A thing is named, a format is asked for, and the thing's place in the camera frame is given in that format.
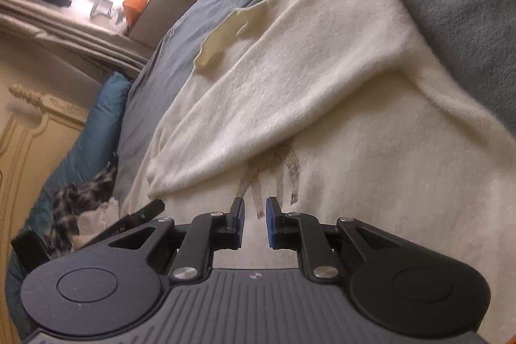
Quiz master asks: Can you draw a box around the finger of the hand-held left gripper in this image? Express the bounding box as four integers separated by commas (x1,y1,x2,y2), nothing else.
129,199,166,224

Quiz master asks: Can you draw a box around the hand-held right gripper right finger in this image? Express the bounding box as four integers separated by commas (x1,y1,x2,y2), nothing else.
265,196,404,284

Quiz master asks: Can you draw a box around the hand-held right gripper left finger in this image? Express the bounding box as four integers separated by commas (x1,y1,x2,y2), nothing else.
109,197,246,284

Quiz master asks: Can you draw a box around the cream knit sweater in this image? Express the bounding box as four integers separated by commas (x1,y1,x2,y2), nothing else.
121,0,516,344

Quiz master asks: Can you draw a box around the white crumpled garment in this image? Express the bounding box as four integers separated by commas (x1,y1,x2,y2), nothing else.
76,197,122,248

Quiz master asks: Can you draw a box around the black and white plaid shirt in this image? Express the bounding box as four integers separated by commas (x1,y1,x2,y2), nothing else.
50,162,119,252

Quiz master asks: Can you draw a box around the teal pillow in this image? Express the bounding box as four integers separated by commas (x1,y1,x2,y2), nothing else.
6,72,134,329

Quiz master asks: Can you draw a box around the cream carved headboard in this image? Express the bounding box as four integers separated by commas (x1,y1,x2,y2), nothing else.
0,84,89,232

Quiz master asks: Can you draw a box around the beige curtain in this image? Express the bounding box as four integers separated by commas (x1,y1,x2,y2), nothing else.
0,0,150,74

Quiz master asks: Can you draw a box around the orange object on windowsill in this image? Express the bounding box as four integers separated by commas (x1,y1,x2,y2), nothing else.
123,0,150,22

